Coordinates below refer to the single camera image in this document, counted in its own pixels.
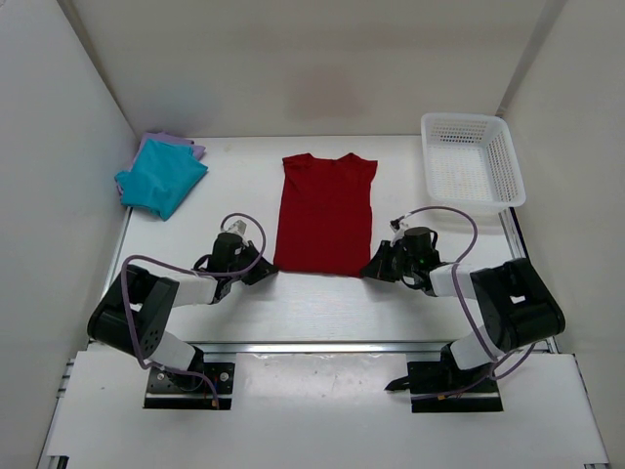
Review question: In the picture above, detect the red t shirt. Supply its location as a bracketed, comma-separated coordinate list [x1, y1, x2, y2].
[273, 153, 378, 277]

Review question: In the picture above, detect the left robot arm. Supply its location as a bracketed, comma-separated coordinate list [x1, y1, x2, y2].
[87, 232, 277, 381]

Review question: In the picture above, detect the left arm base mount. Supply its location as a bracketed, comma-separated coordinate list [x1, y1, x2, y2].
[144, 361, 235, 410]

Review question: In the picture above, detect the white plastic basket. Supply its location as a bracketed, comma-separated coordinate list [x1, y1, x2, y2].
[421, 112, 526, 216]

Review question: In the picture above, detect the purple t shirt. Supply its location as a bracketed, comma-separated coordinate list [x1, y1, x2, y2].
[114, 130, 205, 206]

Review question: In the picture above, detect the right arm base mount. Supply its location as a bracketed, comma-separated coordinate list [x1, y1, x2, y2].
[385, 345, 504, 413]

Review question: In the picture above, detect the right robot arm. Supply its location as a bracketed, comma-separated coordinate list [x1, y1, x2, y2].
[360, 227, 565, 373]

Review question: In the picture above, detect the teal t shirt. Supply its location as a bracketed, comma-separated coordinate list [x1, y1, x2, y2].
[115, 138, 209, 221]

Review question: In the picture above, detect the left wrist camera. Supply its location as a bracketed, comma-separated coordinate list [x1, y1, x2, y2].
[224, 220, 247, 238]

